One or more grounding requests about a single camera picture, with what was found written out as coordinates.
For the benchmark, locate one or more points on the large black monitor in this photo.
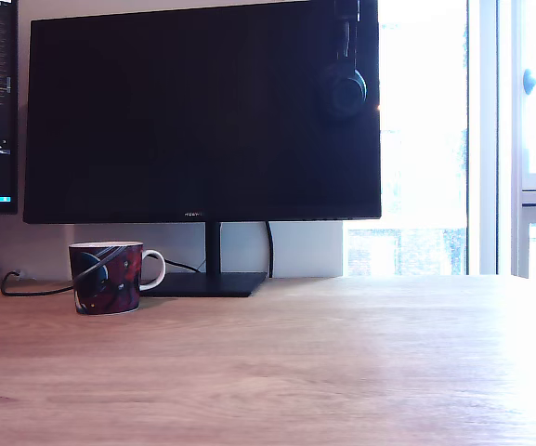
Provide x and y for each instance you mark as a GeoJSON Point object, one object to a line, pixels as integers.
{"type": "Point", "coordinates": [179, 116]}

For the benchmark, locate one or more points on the black headphones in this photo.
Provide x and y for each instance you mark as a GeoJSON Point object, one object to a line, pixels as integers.
{"type": "Point", "coordinates": [346, 93]}

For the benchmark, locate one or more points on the dark red printed mug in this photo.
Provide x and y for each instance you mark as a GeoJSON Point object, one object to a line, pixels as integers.
{"type": "Point", "coordinates": [105, 279]}

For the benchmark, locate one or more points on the white window frame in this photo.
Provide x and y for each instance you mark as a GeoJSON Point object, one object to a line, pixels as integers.
{"type": "Point", "coordinates": [488, 139]}

